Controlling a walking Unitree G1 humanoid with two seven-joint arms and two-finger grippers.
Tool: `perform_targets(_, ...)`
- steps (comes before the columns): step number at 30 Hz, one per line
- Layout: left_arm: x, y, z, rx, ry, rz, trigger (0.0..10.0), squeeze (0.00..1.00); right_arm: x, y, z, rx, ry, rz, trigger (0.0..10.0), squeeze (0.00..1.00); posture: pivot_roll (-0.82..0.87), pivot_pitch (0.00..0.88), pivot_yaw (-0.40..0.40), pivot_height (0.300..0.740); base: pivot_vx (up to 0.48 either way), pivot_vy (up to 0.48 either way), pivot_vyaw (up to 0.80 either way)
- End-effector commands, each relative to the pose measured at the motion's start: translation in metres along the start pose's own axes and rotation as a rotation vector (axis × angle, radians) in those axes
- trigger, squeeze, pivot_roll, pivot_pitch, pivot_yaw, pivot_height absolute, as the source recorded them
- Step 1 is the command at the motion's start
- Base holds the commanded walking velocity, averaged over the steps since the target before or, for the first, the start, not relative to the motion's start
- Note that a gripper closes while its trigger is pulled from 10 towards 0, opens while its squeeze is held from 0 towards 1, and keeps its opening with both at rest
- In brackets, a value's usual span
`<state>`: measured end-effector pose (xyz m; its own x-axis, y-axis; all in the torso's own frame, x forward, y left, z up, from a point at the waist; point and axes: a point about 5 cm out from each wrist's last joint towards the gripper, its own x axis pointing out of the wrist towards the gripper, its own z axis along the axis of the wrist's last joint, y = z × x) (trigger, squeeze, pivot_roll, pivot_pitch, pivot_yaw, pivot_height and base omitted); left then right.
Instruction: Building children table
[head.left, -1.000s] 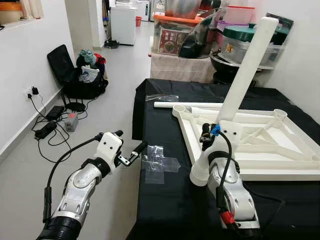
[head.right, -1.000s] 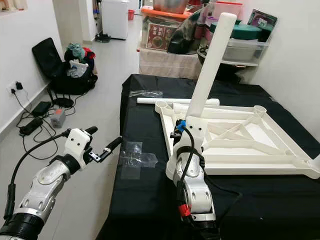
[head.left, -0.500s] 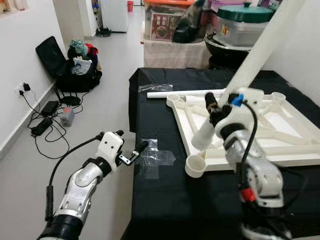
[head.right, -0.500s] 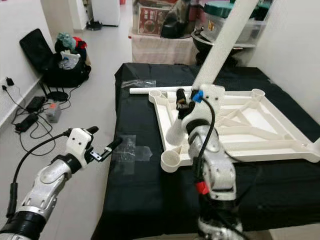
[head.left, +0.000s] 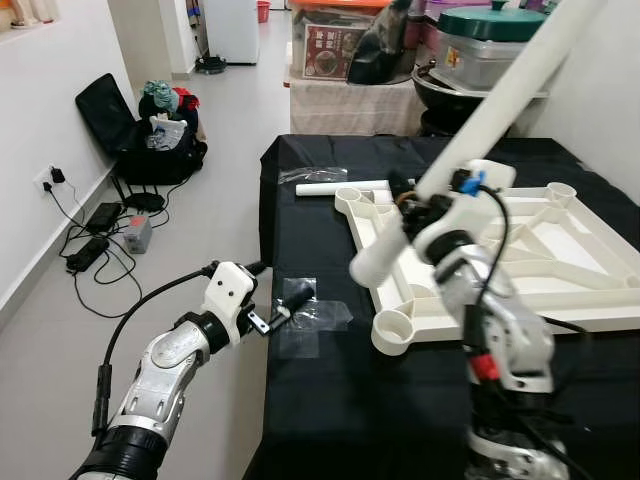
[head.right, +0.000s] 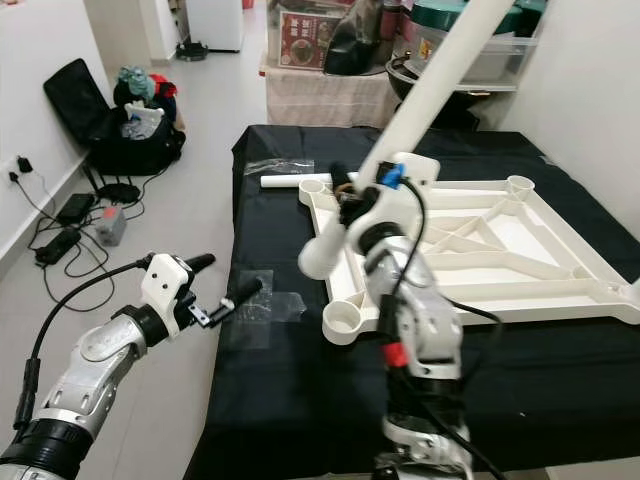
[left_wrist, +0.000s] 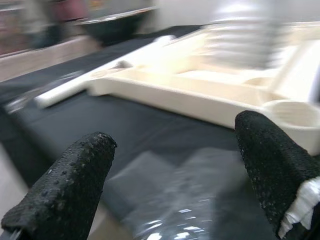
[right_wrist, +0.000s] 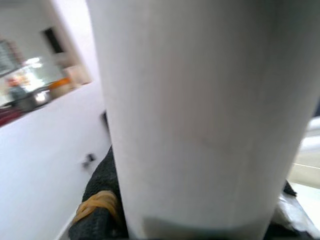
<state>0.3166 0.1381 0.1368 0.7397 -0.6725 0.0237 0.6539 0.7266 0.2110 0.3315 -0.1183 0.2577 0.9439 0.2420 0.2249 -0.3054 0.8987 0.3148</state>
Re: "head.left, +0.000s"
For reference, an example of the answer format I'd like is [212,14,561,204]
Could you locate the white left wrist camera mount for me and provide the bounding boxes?
[203,262,258,346]

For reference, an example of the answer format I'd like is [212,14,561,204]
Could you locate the grey electrical box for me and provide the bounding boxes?
[122,213,153,256]

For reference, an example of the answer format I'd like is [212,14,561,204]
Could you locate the clear plastic wrap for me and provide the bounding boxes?
[278,165,349,184]

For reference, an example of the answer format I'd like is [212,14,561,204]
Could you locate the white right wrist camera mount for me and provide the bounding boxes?
[412,160,517,261]

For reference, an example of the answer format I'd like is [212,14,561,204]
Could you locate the white plastic table top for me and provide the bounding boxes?
[335,182,640,356]

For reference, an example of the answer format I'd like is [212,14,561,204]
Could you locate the green lidded pot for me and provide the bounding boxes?
[437,2,546,43]

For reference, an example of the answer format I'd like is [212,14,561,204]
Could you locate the white plastic bag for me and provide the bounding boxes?
[148,115,191,153]

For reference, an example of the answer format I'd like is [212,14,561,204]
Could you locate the black suitcase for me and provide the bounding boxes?
[75,72,208,188]

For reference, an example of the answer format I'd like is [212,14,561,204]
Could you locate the white plastic table leg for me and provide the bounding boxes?
[297,179,393,197]
[348,0,608,288]

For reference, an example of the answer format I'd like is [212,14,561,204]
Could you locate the orange plastic lid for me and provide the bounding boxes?
[290,0,396,11]

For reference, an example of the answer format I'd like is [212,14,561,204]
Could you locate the beige cloth covered table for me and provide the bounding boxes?
[288,75,426,136]

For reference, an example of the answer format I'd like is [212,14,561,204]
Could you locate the red printed cardboard box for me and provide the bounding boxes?
[300,20,371,81]

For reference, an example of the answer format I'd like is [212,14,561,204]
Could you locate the clear plastic container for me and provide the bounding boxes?
[435,30,561,93]

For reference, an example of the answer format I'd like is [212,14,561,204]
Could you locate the clear tape patch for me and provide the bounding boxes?
[268,278,353,359]

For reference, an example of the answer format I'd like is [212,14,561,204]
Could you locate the black power strip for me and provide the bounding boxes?
[65,237,111,276]

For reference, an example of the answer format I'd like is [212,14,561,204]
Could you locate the black mop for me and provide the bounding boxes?
[185,0,229,76]

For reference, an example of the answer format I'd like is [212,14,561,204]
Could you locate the black plastic sheet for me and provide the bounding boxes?
[245,133,640,480]

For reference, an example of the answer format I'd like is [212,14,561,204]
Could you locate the black floor cable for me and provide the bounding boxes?
[45,185,141,319]

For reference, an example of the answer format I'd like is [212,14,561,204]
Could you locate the black power adapter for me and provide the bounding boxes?
[85,203,123,236]

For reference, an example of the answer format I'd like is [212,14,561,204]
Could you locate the black wok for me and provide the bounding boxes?
[412,65,546,111]

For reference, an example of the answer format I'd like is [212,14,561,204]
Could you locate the white cabinet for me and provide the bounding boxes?
[205,0,263,64]

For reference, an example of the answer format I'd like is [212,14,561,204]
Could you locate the black router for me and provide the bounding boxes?
[122,185,166,213]

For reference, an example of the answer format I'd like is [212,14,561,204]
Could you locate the white wall socket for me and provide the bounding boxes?
[35,165,63,191]

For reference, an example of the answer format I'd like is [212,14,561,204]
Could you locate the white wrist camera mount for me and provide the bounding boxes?
[203,262,258,346]
[412,160,517,261]

